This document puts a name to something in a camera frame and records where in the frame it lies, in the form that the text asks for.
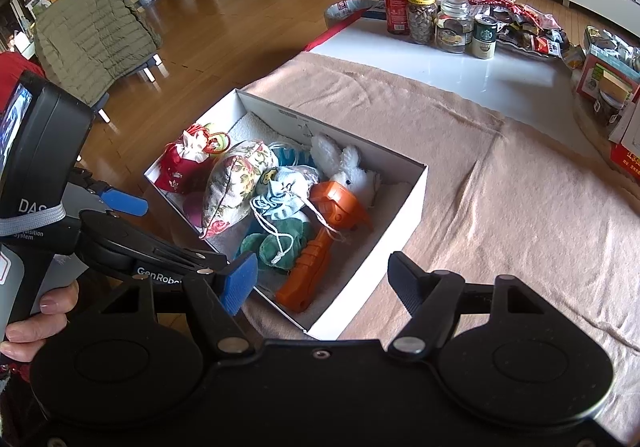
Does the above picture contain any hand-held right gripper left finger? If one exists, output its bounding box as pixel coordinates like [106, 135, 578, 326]
[97, 251, 260, 359]

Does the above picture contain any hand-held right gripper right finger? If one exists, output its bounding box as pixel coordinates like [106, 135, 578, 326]
[387, 251, 551, 362]

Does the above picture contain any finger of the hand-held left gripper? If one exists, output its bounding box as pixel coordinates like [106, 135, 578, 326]
[150, 242, 232, 278]
[75, 167, 150, 218]

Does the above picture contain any white cardboard box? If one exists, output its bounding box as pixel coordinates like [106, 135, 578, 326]
[144, 88, 430, 340]

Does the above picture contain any red drawstring pouch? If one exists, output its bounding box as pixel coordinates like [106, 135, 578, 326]
[154, 123, 221, 195]

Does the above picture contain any orange plastic toy hammer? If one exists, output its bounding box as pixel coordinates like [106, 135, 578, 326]
[275, 181, 373, 314]

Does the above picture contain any floral fabric pouch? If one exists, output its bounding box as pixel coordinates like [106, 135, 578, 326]
[200, 139, 279, 239]

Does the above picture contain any light blue drawstring pouch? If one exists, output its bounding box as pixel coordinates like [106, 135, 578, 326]
[249, 166, 351, 268]

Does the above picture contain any white plush bunny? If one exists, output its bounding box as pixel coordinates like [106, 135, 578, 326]
[310, 133, 383, 210]

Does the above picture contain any person's left hand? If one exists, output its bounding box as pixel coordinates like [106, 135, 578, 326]
[0, 281, 80, 364]

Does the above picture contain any beige blanket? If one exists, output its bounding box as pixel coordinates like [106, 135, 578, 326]
[240, 52, 640, 433]

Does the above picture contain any green puffer jacket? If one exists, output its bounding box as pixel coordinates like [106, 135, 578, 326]
[34, 0, 163, 105]

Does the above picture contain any white chair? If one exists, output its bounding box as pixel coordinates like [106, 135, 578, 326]
[95, 52, 163, 124]

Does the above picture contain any green label can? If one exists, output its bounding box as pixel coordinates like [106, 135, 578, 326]
[471, 14, 498, 60]

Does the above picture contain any clear glass jar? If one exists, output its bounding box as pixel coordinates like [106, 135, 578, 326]
[436, 0, 473, 54]

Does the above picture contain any glass jar of nuts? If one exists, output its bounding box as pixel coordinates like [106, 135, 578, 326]
[406, 0, 438, 46]

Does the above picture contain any dark glass jar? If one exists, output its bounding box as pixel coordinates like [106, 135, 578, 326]
[595, 92, 631, 125]

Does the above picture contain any pile of snack packets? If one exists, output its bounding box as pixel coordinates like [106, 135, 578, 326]
[467, 0, 571, 60]

